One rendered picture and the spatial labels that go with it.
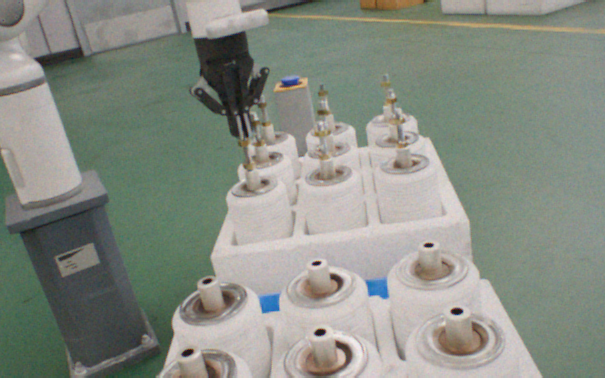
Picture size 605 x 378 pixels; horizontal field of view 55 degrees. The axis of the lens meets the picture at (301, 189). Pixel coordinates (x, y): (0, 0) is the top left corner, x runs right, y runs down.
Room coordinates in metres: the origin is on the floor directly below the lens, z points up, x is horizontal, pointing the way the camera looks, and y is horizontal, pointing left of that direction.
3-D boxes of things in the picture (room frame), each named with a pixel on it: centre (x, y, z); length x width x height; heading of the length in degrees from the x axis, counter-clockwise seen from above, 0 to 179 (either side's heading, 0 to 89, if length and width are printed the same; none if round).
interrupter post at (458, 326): (0.41, -0.11, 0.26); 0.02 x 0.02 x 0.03
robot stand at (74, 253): (0.88, 0.38, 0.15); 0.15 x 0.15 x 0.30; 22
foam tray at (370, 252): (0.97, -0.06, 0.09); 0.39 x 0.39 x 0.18; 83
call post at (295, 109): (1.26, -0.02, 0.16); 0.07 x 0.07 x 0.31; 83
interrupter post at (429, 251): (0.53, -0.12, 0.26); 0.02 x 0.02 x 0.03
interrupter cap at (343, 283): (0.54, 0.00, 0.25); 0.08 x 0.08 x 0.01
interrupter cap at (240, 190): (0.86, 0.07, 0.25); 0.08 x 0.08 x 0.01
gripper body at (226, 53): (0.86, 0.07, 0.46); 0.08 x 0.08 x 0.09
